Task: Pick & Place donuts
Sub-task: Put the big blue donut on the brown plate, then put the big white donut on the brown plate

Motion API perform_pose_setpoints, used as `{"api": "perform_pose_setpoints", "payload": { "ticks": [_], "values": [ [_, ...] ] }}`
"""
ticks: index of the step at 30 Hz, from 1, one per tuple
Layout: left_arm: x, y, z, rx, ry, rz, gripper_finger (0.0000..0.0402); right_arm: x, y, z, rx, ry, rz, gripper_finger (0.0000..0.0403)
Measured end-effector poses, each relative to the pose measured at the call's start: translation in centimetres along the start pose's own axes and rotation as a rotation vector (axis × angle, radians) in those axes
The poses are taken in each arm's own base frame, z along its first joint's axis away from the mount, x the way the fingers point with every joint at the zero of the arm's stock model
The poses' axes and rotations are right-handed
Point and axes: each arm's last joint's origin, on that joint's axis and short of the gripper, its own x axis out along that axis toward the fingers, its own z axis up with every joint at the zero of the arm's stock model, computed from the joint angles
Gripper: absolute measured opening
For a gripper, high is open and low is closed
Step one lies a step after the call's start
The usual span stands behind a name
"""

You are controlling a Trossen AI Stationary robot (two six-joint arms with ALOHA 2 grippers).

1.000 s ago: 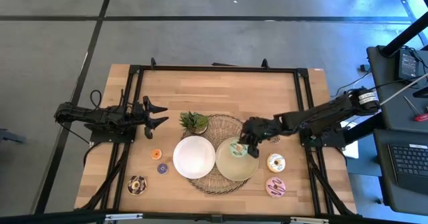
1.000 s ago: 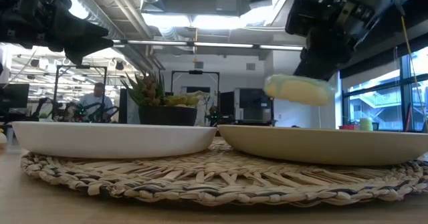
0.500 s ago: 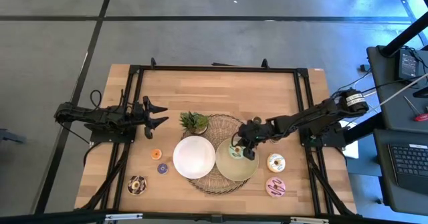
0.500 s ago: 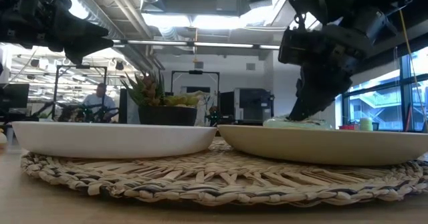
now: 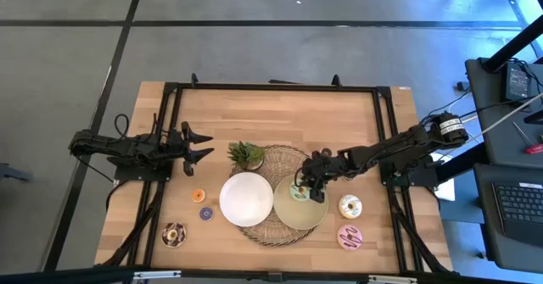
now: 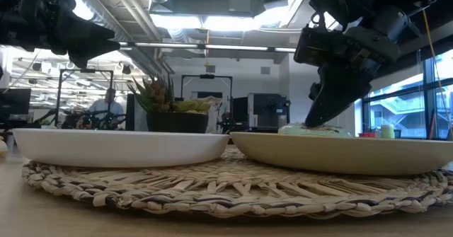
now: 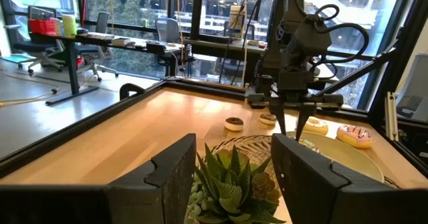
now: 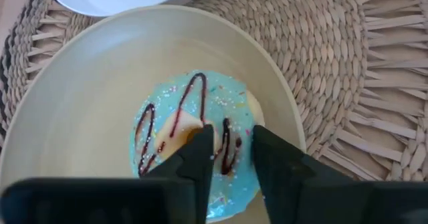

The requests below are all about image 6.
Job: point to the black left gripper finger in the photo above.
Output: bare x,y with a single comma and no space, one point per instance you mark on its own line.
88,30
92,49

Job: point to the green frosted donut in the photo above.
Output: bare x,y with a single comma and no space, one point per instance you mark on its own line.
329,131

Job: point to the white plate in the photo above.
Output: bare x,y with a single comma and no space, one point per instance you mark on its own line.
120,148

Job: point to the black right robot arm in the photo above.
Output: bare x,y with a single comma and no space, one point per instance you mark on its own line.
354,0

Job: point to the black background robot arm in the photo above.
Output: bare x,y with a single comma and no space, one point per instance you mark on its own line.
231,124

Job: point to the silver and black appliance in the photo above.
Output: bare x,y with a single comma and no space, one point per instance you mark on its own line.
267,109

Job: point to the red container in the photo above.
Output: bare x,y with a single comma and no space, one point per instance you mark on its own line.
366,135

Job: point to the person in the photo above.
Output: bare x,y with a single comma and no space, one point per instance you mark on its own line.
106,106

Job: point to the light green cup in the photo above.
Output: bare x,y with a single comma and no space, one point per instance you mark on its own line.
387,131

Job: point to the beige plate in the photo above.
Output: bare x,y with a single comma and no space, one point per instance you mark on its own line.
339,155

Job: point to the black computer monitor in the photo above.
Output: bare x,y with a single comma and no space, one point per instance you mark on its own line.
14,102

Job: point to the small green potted plant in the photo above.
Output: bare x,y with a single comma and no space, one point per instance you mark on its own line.
46,122

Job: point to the long ceiling light strip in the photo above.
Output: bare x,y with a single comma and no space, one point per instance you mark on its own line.
212,46

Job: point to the succulent plant in black pot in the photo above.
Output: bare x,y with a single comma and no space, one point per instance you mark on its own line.
177,122

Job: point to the grey ceiling box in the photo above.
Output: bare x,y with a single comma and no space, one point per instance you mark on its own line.
240,1

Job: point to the round woven straw placemat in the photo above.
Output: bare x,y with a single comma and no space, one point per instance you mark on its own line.
226,191

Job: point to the black robot rig frame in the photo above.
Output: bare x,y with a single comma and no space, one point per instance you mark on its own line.
207,76
58,95

